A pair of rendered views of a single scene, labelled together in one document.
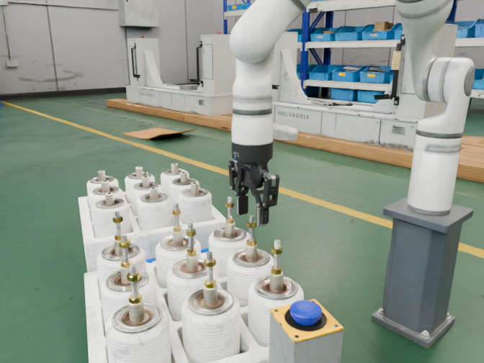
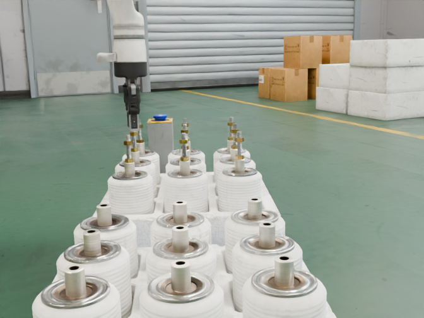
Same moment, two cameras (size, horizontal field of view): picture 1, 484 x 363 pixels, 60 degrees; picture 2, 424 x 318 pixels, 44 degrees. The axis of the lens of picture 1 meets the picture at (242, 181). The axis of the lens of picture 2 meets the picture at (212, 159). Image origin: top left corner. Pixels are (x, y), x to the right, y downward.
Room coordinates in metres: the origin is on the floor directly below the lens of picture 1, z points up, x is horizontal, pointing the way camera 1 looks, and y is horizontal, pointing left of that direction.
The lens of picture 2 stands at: (1.83, 0.56, 0.52)
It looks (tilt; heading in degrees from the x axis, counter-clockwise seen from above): 12 degrees down; 199
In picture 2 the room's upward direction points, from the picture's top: 1 degrees counter-clockwise
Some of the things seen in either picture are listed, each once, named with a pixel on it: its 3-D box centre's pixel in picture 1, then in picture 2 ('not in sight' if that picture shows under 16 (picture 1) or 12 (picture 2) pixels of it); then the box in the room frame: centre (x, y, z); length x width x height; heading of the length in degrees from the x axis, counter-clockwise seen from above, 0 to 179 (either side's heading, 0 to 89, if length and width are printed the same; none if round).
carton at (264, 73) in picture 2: not in sight; (276, 82); (-3.47, -0.60, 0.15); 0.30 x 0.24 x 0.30; 131
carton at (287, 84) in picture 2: not in sight; (288, 84); (-3.20, -0.42, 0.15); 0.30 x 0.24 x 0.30; 41
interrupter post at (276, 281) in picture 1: (276, 281); (140, 148); (0.64, -0.06, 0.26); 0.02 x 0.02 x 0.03
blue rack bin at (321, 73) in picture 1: (328, 72); not in sight; (6.43, -1.29, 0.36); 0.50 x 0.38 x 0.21; 133
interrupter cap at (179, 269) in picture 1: (191, 268); (185, 162); (0.70, 0.09, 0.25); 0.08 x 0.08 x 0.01
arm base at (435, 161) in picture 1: (433, 172); not in sight; (0.89, -0.42, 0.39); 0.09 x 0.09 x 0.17; 42
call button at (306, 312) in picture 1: (305, 314); (159, 118); (0.46, -0.08, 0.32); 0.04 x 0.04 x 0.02
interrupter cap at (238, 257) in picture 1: (251, 258); (135, 163); (0.74, -0.02, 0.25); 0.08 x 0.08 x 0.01
